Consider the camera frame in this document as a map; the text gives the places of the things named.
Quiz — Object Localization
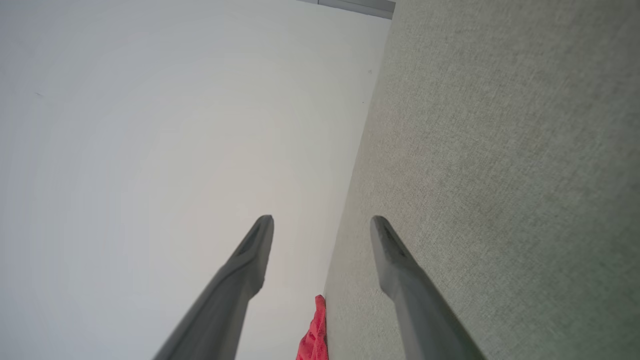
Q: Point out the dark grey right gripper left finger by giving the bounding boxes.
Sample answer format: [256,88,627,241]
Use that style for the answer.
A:
[152,215,275,360]

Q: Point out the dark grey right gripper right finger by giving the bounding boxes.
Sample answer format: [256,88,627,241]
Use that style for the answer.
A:
[370,215,487,360]

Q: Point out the red and white shirt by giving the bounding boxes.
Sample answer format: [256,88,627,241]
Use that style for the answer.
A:
[296,294,329,360]

